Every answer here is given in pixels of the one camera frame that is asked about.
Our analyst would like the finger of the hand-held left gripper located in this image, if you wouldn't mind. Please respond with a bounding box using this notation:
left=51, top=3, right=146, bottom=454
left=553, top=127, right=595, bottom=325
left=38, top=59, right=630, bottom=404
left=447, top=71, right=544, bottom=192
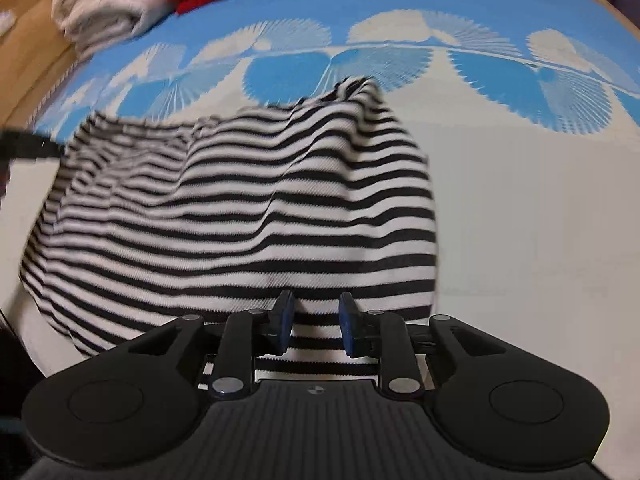
left=0, top=129, right=63, bottom=162

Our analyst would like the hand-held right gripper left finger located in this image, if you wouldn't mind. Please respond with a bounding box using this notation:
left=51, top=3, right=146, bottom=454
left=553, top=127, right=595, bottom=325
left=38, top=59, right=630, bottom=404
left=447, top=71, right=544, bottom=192
left=126, top=289, right=297, bottom=402

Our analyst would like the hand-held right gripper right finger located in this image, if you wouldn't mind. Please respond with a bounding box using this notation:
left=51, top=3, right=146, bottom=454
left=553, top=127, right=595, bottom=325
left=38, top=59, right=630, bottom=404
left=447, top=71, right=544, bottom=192
left=338, top=291, right=505, bottom=402

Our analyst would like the black white striped garment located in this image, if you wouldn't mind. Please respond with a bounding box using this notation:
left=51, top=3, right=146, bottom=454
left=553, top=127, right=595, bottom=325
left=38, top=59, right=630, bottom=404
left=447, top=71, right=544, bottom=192
left=19, top=76, right=441, bottom=391

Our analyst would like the white folded garment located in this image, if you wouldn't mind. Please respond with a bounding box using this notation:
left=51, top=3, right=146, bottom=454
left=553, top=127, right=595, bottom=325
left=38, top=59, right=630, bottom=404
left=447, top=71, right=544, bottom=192
left=51, top=0, right=172, bottom=59

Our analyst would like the blue white patterned mat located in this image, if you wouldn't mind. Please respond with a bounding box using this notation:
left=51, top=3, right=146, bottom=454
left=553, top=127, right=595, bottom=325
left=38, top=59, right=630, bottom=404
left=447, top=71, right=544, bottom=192
left=0, top=0, right=640, bottom=480

